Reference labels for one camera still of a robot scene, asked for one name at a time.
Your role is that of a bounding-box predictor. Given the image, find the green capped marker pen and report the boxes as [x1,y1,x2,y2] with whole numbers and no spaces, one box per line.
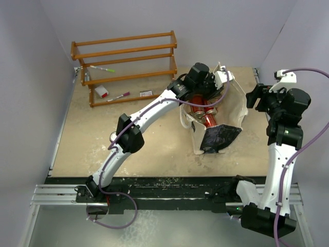
[90,65,115,73]

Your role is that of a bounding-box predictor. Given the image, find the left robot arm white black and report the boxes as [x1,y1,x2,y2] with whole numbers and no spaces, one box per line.
[85,62,230,202]

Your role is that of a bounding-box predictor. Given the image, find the small white red label card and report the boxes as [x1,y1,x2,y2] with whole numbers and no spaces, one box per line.
[139,90,153,97]

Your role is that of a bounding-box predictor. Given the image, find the white red eraser box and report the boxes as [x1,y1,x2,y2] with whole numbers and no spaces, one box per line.
[95,85,108,98]

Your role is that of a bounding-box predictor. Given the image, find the grey metal clips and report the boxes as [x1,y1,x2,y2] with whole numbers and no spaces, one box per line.
[84,72,90,81]

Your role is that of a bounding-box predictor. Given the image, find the cream canvas tote bag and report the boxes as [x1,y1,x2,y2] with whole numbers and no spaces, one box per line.
[179,78,248,155]

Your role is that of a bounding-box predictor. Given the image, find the purple capped marker pen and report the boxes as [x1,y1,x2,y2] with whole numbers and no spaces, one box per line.
[106,92,130,102]

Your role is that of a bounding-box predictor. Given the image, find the red cola can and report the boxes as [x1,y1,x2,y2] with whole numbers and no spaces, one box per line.
[190,95,205,118]

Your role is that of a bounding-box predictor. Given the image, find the purple soda can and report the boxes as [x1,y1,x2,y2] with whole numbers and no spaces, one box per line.
[109,131,117,143]

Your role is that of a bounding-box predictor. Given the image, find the purple cable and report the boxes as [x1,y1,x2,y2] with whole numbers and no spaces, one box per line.
[86,67,231,229]
[273,67,329,247]

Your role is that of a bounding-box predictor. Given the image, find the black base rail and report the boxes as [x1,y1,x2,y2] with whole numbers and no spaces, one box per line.
[74,176,260,215]

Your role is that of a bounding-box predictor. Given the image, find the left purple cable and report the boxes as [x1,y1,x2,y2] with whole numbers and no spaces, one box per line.
[86,67,231,229]

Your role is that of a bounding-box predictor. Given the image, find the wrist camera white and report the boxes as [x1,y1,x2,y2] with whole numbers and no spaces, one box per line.
[269,69,297,93]
[212,64,234,90]

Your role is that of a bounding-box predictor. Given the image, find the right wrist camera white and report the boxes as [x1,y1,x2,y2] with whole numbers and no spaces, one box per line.
[269,69,297,93]

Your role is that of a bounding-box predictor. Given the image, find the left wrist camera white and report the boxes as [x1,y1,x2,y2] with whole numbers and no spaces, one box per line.
[212,64,234,90]

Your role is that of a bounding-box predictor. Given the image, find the wooden shelf rack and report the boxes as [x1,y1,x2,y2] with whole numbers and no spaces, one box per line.
[70,30,177,108]

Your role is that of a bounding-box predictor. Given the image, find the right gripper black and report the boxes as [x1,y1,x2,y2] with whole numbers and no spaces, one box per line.
[247,83,290,119]

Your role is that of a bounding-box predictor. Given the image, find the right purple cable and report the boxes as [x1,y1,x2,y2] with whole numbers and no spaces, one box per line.
[273,67,329,247]

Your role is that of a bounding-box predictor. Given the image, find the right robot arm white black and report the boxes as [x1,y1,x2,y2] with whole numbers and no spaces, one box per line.
[228,84,311,239]

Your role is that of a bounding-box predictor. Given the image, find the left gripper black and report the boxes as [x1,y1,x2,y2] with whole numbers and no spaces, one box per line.
[194,73,224,102]

